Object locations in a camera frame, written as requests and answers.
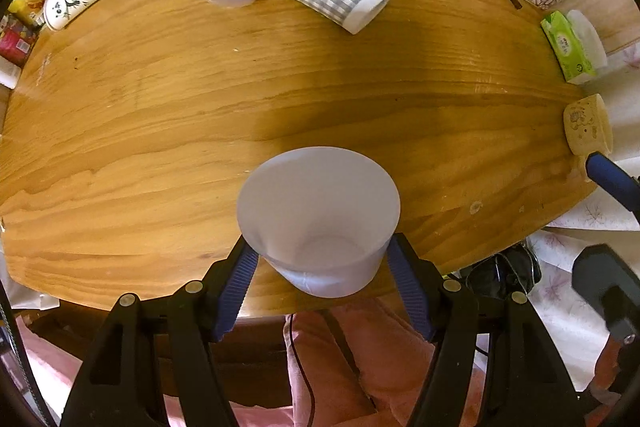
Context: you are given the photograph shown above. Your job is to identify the translucent white plastic cup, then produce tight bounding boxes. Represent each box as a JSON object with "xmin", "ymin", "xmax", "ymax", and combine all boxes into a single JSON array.
[{"xmin": 236, "ymin": 147, "xmax": 402, "ymax": 298}]

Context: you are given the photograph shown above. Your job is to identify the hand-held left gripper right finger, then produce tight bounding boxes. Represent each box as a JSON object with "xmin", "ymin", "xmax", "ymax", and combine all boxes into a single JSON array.
[{"xmin": 385, "ymin": 232, "xmax": 587, "ymax": 427}]

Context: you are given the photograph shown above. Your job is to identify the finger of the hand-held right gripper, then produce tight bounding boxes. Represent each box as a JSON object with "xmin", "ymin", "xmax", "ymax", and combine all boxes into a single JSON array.
[{"xmin": 585, "ymin": 151, "xmax": 640, "ymax": 214}]

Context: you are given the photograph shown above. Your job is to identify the green tissue pack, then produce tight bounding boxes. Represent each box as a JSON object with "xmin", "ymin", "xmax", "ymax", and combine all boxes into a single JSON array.
[{"xmin": 540, "ymin": 9, "xmax": 609, "ymax": 86}]

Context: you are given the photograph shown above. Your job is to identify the beige printed cup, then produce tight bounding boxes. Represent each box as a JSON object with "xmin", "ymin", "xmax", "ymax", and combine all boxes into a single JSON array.
[{"xmin": 563, "ymin": 94, "xmax": 614, "ymax": 157}]

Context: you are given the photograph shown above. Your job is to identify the white panda print mug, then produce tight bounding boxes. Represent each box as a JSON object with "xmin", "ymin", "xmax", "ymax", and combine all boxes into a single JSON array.
[{"xmin": 43, "ymin": 0, "xmax": 104, "ymax": 32}]

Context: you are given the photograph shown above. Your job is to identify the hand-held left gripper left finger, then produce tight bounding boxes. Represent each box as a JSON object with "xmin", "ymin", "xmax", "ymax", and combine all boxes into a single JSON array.
[{"xmin": 60, "ymin": 236, "xmax": 261, "ymax": 427}]

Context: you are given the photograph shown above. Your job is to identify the red snack box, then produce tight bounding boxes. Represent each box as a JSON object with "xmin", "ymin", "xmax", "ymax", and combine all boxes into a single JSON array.
[{"xmin": 0, "ymin": 14, "xmax": 39, "ymax": 68}]

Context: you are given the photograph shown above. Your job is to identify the pink pants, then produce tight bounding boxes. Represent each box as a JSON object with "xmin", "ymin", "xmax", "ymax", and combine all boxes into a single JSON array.
[{"xmin": 284, "ymin": 296, "xmax": 501, "ymax": 427}]

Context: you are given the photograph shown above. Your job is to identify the black bag under table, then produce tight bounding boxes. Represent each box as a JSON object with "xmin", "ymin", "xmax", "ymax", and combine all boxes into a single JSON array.
[{"xmin": 464, "ymin": 243, "xmax": 544, "ymax": 300}]

